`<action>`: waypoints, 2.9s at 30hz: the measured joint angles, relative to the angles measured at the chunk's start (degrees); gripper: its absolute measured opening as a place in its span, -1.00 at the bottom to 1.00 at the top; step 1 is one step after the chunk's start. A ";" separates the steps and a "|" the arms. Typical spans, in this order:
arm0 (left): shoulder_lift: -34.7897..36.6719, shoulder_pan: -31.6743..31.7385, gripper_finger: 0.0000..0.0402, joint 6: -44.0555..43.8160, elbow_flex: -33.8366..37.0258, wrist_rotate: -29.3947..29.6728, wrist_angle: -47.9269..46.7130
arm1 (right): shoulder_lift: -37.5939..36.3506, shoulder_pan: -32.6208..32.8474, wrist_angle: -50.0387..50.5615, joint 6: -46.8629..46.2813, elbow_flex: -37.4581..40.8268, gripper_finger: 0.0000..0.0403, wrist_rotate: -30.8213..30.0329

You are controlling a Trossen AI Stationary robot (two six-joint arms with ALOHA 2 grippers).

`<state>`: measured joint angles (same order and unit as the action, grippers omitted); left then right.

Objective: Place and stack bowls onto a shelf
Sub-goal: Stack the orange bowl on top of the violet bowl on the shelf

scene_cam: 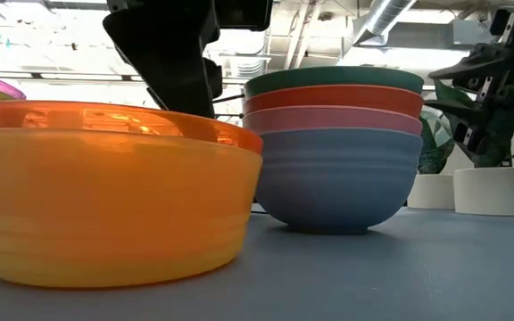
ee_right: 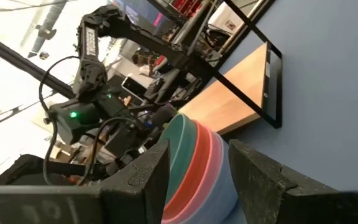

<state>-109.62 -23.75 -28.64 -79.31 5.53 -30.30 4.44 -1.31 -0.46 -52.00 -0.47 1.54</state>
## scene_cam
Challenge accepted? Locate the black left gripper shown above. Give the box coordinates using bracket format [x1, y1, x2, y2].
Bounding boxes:
[102, 0, 224, 119]

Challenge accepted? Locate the orange-red matte bowl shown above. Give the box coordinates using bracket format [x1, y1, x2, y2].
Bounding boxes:
[242, 84, 426, 119]

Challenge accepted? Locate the orange translucent plastic bowl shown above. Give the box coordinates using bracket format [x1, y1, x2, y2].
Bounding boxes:
[0, 99, 264, 155]

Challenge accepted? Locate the pink plate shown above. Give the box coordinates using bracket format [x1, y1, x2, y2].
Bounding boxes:
[241, 104, 425, 137]

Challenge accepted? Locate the yellow translucent plastic bowl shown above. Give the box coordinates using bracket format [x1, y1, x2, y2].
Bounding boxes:
[0, 128, 264, 289]

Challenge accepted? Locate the blue matte bowl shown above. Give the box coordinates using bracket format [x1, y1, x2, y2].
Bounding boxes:
[253, 127, 425, 235]

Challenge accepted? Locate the snake plant in white pot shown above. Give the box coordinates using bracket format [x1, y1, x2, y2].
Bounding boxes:
[426, 79, 514, 218]
[406, 110, 457, 211]

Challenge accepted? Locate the silver flexible air duct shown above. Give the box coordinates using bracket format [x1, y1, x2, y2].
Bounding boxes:
[228, 29, 268, 79]

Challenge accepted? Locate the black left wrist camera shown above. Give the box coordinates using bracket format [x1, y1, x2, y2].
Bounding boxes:
[214, 0, 275, 33]

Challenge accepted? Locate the silver spiral air duct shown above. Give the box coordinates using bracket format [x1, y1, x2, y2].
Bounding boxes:
[352, 0, 419, 46]

